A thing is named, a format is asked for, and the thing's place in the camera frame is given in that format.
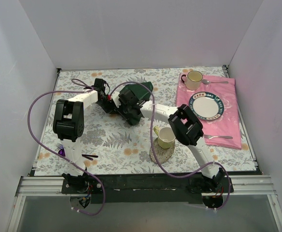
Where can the purple metal spoon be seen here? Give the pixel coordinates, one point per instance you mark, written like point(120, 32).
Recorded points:
point(93, 156)

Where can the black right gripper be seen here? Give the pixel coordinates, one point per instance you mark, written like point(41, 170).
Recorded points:
point(130, 112)

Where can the aluminium frame rail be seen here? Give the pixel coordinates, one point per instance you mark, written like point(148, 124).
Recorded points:
point(52, 185)

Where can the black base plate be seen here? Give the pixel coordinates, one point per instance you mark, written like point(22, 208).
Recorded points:
point(145, 188)

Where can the speckled round coaster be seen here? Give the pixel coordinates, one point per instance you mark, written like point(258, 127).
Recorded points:
point(163, 155)

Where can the purple plastic fork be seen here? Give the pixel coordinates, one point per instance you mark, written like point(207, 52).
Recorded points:
point(60, 149)

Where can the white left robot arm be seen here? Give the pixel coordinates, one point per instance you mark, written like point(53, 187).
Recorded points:
point(69, 123)

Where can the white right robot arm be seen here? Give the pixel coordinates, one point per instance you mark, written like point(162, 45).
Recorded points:
point(187, 129)

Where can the pink satin placemat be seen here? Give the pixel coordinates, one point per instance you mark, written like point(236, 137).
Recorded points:
point(226, 125)

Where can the white plate green rim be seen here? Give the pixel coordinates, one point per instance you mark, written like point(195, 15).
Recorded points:
point(206, 106)

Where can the yellow-green mug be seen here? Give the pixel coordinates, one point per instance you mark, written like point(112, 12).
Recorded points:
point(166, 137)

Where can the silver spoon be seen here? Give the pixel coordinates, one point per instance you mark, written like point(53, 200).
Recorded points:
point(207, 82)

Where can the dark green cloth napkin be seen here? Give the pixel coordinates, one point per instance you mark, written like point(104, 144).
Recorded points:
point(146, 95)

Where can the silver fork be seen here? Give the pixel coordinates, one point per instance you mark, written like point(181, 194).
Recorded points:
point(217, 136)

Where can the cream enamel mug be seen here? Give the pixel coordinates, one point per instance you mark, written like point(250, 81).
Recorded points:
point(192, 80)

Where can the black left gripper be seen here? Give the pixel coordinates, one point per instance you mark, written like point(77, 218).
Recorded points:
point(108, 105)

